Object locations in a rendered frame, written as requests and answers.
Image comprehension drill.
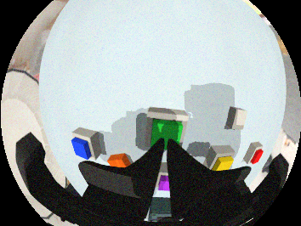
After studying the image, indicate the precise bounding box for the green button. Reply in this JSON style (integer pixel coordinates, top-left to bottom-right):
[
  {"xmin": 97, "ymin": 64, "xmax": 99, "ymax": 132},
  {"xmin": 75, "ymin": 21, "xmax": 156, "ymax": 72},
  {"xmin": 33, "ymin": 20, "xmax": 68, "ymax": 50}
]
[{"xmin": 145, "ymin": 106, "xmax": 189, "ymax": 150}]

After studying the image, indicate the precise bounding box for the small beige block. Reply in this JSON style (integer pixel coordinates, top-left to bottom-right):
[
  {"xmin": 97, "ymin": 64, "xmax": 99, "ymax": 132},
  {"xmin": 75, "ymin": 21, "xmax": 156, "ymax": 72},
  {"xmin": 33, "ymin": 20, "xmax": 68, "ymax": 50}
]
[{"xmin": 226, "ymin": 106, "xmax": 247, "ymax": 130}]

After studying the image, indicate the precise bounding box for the yellow button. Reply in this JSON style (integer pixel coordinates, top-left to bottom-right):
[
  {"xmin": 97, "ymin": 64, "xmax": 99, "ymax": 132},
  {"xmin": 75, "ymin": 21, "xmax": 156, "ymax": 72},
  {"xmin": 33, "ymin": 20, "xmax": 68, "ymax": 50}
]
[{"xmin": 202, "ymin": 144, "xmax": 235, "ymax": 171}]

